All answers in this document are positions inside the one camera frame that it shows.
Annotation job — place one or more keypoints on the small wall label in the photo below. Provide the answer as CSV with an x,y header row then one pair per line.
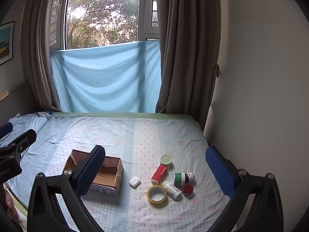
x,y
4,95

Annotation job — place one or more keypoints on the round red tin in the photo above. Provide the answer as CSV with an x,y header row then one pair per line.
x,y
187,189

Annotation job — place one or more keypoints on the green band white jar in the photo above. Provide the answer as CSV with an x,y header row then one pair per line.
x,y
178,178

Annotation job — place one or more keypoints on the grey window frame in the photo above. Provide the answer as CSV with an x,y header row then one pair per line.
x,y
147,9

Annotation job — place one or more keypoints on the white earbud case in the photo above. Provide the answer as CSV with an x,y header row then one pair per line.
x,y
134,182

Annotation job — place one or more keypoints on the curtain tieback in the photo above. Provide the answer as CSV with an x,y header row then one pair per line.
x,y
217,70

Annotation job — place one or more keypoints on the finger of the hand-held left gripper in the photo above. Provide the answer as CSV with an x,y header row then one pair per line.
x,y
24,139
6,128

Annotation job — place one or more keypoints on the cardboard box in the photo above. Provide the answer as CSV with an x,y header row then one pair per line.
x,y
108,174

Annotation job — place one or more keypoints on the white pill bottle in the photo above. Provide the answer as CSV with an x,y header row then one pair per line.
x,y
172,190

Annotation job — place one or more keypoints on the white jar black lid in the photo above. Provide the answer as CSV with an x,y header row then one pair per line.
x,y
192,177

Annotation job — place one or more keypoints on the checked floral bed sheet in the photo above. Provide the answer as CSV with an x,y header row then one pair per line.
x,y
144,130

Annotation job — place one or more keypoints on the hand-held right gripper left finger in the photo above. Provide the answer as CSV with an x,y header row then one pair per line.
x,y
89,174

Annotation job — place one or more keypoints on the yellow tape roll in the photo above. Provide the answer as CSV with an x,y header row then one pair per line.
x,y
157,201

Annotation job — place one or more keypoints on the light blue hanging cloth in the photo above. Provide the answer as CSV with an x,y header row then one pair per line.
x,y
101,77

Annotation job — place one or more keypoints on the red and white box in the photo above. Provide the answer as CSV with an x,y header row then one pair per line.
x,y
159,172

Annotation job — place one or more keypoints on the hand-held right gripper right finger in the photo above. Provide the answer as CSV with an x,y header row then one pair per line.
x,y
219,171

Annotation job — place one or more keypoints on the wall poster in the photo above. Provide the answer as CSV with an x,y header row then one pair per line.
x,y
6,43

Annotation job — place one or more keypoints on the green lid jar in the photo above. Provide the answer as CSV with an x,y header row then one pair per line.
x,y
165,160

